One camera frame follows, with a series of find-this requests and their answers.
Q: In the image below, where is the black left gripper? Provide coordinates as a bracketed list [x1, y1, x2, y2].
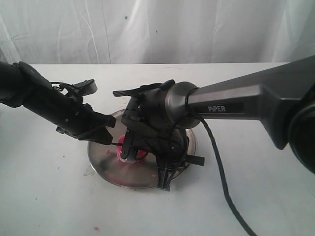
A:
[23, 85, 123, 146]

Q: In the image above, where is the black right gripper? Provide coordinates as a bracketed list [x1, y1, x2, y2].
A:
[122, 118, 204, 191]

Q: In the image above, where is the pink play dough lump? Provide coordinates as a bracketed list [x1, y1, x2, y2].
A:
[116, 135, 148, 163]

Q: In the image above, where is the black knife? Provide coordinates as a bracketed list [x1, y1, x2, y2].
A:
[120, 130, 138, 164]

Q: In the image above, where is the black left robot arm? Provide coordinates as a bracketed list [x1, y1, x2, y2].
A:
[0, 61, 116, 145]

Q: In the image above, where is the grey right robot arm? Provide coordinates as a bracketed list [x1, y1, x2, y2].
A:
[114, 57, 315, 190]

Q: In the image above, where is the round stainless steel plate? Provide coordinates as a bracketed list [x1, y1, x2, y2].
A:
[88, 109, 196, 189]

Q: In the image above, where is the white plastic backdrop sheet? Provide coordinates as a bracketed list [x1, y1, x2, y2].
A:
[0, 0, 315, 64]

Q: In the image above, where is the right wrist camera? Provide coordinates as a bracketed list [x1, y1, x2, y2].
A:
[113, 89, 145, 97]

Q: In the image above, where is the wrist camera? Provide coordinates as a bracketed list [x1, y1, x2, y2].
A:
[72, 79, 97, 96]
[113, 89, 145, 97]

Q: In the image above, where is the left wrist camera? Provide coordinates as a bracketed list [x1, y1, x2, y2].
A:
[72, 79, 97, 96]

